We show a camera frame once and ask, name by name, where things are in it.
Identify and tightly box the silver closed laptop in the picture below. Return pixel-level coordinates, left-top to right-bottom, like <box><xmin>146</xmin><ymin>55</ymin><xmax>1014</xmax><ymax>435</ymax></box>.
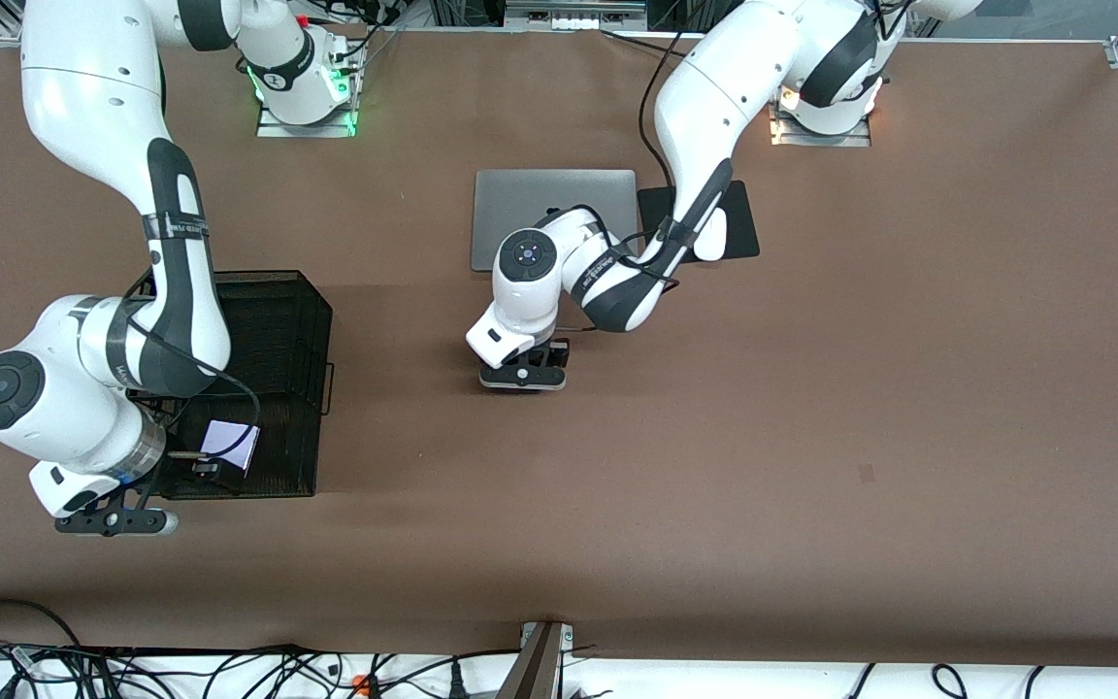
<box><xmin>471</xmin><ymin>170</ymin><xmax>638</xmax><ymax>273</ymax></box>

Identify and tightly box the black mesh two-tier tray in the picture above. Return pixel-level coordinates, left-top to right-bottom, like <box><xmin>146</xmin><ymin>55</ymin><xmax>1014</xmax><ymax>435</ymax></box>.
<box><xmin>122</xmin><ymin>270</ymin><xmax>336</xmax><ymax>501</ymax></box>

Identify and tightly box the white computer mouse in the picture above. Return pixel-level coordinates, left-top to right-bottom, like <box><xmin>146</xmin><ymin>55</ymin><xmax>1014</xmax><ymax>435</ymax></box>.
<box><xmin>695</xmin><ymin>209</ymin><xmax>728</xmax><ymax>263</ymax></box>

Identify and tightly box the black mouse pad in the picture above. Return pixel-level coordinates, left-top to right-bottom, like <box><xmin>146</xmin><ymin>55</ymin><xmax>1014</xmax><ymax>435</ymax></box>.
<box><xmin>637</xmin><ymin>180</ymin><xmax>762</xmax><ymax>268</ymax></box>

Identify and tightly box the grey socket strip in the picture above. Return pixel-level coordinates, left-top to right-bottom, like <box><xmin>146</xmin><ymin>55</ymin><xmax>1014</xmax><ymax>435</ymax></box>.
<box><xmin>506</xmin><ymin>0</ymin><xmax>649</xmax><ymax>30</ymax></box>

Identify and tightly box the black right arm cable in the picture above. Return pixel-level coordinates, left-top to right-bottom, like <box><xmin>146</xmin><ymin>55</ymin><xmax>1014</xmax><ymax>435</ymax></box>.
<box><xmin>124</xmin><ymin>274</ymin><xmax>262</xmax><ymax>433</ymax></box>

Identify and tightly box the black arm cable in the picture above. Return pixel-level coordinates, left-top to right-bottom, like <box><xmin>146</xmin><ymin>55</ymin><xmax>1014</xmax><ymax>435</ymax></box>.
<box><xmin>637</xmin><ymin>0</ymin><xmax>701</xmax><ymax>190</ymax></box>
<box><xmin>124</xmin><ymin>274</ymin><xmax>262</xmax><ymax>433</ymax></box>

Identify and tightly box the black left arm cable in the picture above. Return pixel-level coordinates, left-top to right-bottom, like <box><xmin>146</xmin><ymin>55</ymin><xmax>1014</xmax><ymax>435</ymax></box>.
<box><xmin>637</xmin><ymin>0</ymin><xmax>701</xmax><ymax>190</ymax></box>

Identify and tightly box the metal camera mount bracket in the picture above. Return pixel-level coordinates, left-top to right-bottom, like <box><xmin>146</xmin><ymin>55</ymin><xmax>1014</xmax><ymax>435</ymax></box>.
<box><xmin>499</xmin><ymin>621</ymin><xmax>575</xmax><ymax>699</ymax></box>

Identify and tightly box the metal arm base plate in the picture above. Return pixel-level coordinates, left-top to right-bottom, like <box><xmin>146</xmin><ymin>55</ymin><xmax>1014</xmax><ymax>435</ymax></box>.
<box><xmin>770</xmin><ymin>107</ymin><xmax>872</xmax><ymax>149</ymax></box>
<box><xmin>256</xmin><ymin>97</ymin><xmax>358</xmax><ymax>139</ymax></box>

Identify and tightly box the black cable across table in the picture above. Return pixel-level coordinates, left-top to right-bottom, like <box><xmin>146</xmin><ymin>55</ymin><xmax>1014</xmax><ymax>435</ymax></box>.
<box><xmin>601</xmin><ymin>29</ymin><xmax>676</xmax><ymax>51</ymax></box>

